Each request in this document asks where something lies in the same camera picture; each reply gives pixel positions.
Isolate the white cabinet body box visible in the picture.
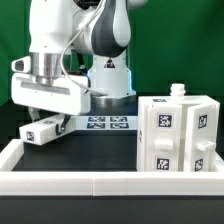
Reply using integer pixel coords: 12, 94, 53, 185
136, 95, 221, 173

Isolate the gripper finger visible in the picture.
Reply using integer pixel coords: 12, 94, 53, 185
55, 115, 71, 135
28, 107, 40, 122

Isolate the white U-shaped fence frame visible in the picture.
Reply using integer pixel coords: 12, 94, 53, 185
0, 139, 224, 196

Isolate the white door panel with knob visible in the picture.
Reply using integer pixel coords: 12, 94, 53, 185
145, 83, 185, 172

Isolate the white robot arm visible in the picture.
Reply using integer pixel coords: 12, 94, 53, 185
11, 0, 131, 133

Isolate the white cabinet top block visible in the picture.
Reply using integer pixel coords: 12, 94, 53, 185
19, 115, 76, 145

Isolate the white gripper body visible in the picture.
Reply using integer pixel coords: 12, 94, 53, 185
11, 73, 91, 115

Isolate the white marker base plate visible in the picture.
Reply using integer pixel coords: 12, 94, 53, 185
76, 116, 137, 130

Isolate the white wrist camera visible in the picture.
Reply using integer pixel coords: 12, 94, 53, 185
11, 56, 31, 73

